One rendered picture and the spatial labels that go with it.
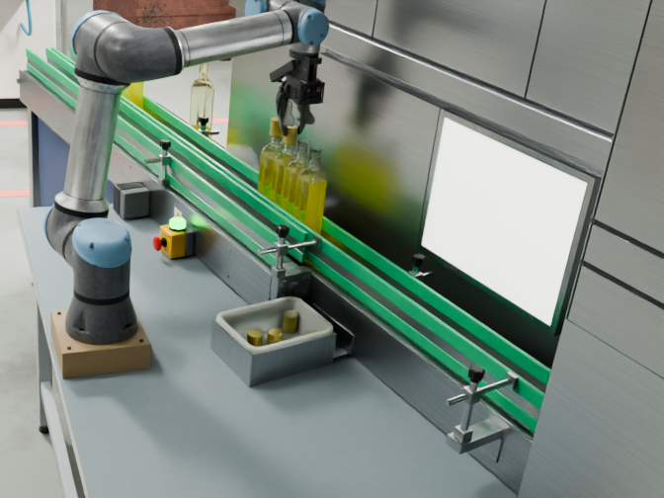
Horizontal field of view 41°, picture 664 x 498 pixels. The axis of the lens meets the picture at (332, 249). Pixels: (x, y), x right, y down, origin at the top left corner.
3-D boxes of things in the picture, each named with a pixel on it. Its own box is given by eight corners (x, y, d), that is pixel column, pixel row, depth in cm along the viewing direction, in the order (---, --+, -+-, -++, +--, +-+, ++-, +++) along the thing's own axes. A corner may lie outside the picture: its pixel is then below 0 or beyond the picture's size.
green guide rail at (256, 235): (279, 268, 214) (282, 237, 210) (276, 269, 213) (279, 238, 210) (29, 68, 337) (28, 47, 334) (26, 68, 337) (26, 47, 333)
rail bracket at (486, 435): (504, 459, 174) (529, 361, 164) (440, 486, 164) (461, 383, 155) (486, 446, 177) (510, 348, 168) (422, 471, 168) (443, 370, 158)
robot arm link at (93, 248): (85, 304, 183) (85, 244, 178) (61, 276, 193) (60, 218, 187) (140, 293, 190) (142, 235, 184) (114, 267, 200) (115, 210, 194)
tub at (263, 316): (334, 362, 204) (338, 328, 200) (248, 386, 191) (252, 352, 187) (291, 325, 216) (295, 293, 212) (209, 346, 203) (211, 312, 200)
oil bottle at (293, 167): (307, 240, 231) (317, 162, 221) (290, 244, 227) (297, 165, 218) (295, 231, 235) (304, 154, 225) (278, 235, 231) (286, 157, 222)
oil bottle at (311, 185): (319, 250, 226) (329, 170, 217) (300, 253, 223) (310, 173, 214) (307, 240, 230) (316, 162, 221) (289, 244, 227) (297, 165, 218)
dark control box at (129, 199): (149, 216, 263) (150, 190, 259) (124, 220, 258) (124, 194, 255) (137, 207, 269) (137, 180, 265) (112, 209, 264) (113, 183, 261)
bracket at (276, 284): (309, 296, 217) (313, 271, 214) (277, 304, 212) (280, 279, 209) (301, 290, 220) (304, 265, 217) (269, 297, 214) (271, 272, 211)
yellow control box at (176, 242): (193, 256, 244) (195, 231, 240) (168, 261, 239) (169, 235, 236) (181, 245, 248) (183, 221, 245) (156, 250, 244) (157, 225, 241)
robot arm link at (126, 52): (115, 41, 165) (332, -2, 189) (92, 28, 173) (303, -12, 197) (123, 101, 171) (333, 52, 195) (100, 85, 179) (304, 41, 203)
